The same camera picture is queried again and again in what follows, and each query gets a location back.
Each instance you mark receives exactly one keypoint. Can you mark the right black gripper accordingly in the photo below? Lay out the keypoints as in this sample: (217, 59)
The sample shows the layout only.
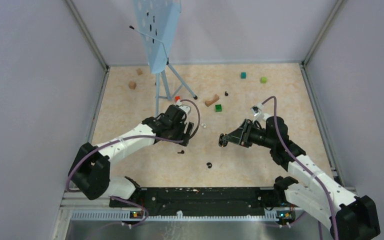
(241, 135)

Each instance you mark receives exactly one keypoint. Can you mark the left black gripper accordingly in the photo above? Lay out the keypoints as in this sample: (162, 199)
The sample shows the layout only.
(185, 137)

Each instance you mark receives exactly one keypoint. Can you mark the black earbud charging case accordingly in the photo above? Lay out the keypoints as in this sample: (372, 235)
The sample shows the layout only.
(221, 141)

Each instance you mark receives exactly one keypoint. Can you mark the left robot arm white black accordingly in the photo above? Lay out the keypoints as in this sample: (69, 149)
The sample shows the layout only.
(91, 168)

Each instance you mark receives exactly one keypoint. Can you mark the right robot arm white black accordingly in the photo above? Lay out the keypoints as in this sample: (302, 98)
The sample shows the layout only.
(311, 175)

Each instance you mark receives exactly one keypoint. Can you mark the green lego brick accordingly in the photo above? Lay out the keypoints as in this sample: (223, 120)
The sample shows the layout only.
(218, 108)

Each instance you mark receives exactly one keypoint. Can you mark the teal cube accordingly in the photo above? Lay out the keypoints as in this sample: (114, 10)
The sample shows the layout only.
(243, 75)

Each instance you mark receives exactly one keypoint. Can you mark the lime green cube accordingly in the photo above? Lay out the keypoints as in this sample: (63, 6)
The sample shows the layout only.
(263, 80)

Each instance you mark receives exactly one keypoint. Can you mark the wooden cube near stand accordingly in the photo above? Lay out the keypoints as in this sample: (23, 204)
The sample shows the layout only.
(132, 85)

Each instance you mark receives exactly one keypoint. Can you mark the small wooden cube far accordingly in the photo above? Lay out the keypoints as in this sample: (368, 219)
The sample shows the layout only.
(139, 71)

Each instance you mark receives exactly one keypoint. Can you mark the light blue music stand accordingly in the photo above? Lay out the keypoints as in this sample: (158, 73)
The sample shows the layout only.
(157, 22)

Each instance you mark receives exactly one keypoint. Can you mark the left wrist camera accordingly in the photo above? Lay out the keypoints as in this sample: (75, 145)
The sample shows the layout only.
(185, 108)

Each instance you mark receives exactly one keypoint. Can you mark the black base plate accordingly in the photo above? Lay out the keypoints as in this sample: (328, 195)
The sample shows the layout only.
(209, 201)

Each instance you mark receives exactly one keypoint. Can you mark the aluminium rail frame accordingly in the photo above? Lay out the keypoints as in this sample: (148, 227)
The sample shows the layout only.
(113, 211)

